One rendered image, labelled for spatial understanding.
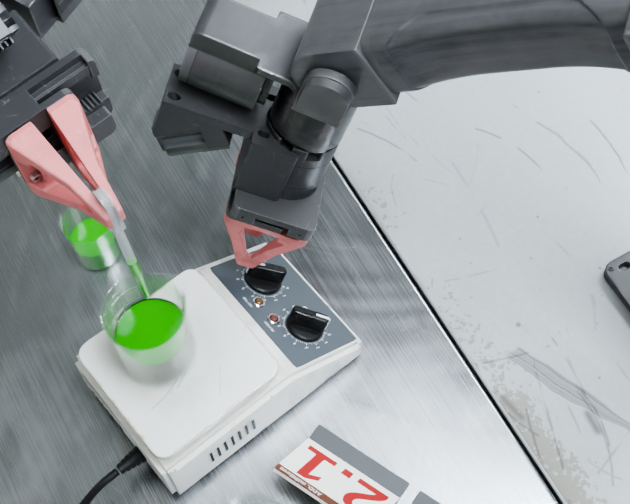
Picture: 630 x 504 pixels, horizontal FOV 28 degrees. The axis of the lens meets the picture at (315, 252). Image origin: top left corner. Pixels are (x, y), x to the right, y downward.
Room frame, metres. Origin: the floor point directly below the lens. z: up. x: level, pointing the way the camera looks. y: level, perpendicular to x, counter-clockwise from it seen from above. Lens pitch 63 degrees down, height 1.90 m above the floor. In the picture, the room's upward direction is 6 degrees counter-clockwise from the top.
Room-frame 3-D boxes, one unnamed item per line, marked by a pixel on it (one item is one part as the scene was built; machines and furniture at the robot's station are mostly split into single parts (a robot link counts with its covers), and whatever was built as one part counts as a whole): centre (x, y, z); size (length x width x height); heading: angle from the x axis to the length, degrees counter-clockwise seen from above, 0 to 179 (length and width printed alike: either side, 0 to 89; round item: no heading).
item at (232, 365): (0.38, 0.12, 0.98); 0.12 x 0.12 x 0.01; 34
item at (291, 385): (0.39, 0.09, 0.94); 0.22 x 0.13 x 0.08; 124
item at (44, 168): (0.43, 0.14, 1.22); 0.09 x 0.07 x 0.07; 34
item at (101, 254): (0.53, 0.19, 0.93); 0.04 x 0.04 x 0.06
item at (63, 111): (0.42, 0.15, 1.22); 0.09 x 0.07 x 0.07; 34
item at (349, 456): (0.29, 0.00, 0.92); 0.09 x 0.06 x 0.04; 50
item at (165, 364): (0.39, 0.13, 1.03); 0.07 x 0.06 x 0.08; 125
